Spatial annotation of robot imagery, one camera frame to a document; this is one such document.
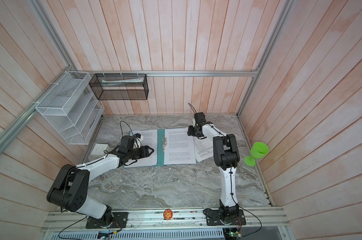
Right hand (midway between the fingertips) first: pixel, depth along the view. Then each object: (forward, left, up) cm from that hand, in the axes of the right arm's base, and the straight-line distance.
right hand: (190, 131), depth 106 cm
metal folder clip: (-10, +18, 0) cm, 21 cm away
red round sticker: (-53, +13, -2) cm, 54 cm away
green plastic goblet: (-23, -36, +12) cm, 45 cm away
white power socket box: (-17, +61, +2) cm, 63 cm away
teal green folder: (0, +45, -2) cm, 45 cm away
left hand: (-21, +25, +5) cm, 33 cm away
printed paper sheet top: (-6, +29, -2) cm, 30 cm away
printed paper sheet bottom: (-12, -9, -3) cm, 15 cm away
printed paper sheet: (-12, +7, -4) cm, 15 cm away
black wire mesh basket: (+22, +51, +23) cm, 60 cm away
